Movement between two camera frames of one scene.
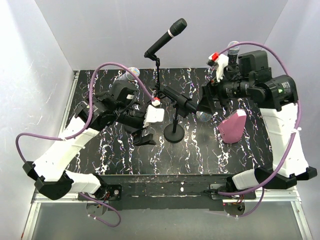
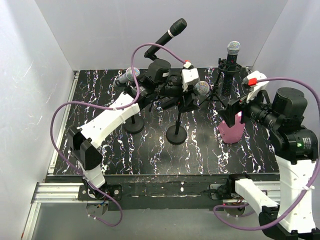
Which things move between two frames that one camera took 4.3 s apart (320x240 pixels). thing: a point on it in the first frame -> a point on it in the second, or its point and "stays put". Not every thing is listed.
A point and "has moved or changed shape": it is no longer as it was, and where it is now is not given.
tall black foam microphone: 177,26 stays put
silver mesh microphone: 135,70 stays put
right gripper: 211,89 -> 228,113
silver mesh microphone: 186,104 has moved or changed shape
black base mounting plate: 167,191 stays put
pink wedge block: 231,128 stays put
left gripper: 138,134 -> 190,103
